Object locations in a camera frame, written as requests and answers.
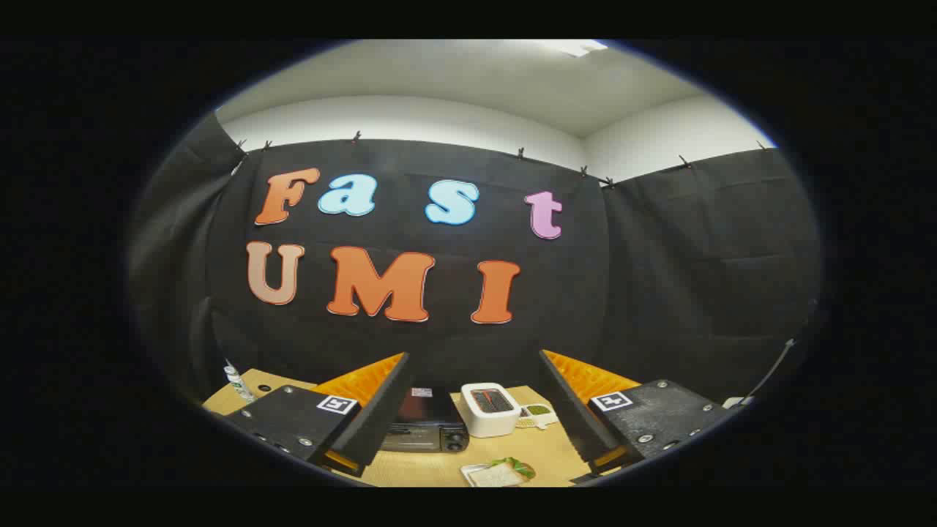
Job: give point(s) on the white rectangular plastic tray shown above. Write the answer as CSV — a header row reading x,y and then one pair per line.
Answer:
x,y
467,472

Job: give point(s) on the small white sauce dish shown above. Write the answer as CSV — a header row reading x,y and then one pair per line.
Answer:
x,y
538,413

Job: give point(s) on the white bread lettuce sandwich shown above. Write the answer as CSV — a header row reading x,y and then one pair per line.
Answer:
x,y
501,474

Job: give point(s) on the small white plastic bottle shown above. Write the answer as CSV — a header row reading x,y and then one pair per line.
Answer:
x,y
238,382

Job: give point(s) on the white pop-up toaster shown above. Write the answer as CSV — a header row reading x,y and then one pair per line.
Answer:
x,y
489,421

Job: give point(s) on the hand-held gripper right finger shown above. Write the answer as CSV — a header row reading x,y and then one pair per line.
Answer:
x,y
567,406

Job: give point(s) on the ceiling light panel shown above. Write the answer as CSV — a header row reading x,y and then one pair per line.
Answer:
x,y
578,47

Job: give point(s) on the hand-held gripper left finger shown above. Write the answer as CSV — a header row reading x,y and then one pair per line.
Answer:
x,y
384,406

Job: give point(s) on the black toaster oven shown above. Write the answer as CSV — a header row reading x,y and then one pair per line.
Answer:
x,y
428,417

